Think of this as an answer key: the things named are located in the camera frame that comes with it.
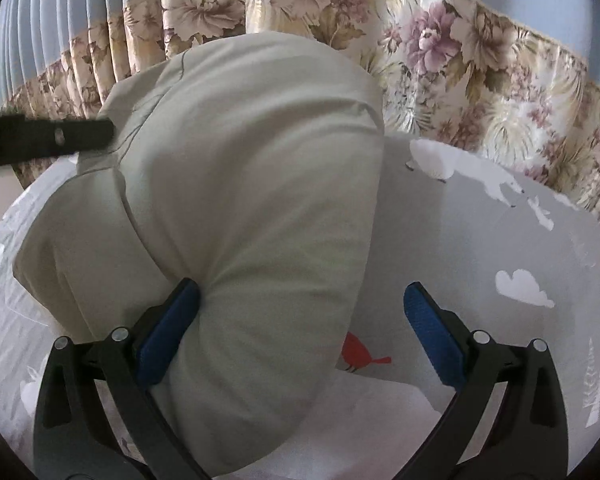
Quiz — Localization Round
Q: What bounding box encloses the grey printed bed sheet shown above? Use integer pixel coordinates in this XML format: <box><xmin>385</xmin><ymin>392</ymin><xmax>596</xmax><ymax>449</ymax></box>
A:
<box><xmin>0</xmin><ymin>137</ymin><xmax>600</xmax><ymax>480</ymax></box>

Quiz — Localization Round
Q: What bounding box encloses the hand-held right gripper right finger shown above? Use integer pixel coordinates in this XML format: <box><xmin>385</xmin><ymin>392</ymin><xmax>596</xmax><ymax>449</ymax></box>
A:
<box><xmin>402</xmin><ymin>281</ymin><xmax>571</xmax><ymax>480</ymax></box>

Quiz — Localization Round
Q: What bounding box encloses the pale green hoodie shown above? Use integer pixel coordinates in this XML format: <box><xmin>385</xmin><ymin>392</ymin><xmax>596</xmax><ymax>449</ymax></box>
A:
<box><xmin>12</xmin><ymin>31</ymin><xmax>387</xmax><ymax>478</ymax></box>

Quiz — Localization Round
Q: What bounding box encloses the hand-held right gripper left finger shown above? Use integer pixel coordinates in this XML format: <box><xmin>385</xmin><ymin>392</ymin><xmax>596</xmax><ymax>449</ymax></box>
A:
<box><xmin>32</xmin><ymin>277</ymin><xmax>216</xmax><ymax>480</ymax></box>

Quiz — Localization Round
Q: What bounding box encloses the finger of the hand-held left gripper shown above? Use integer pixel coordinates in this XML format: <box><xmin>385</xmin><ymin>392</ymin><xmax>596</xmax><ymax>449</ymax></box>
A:
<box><xmin>0</xmin><ymin>112</ymin><xmax>116</xmax><ymax>173</ymax></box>

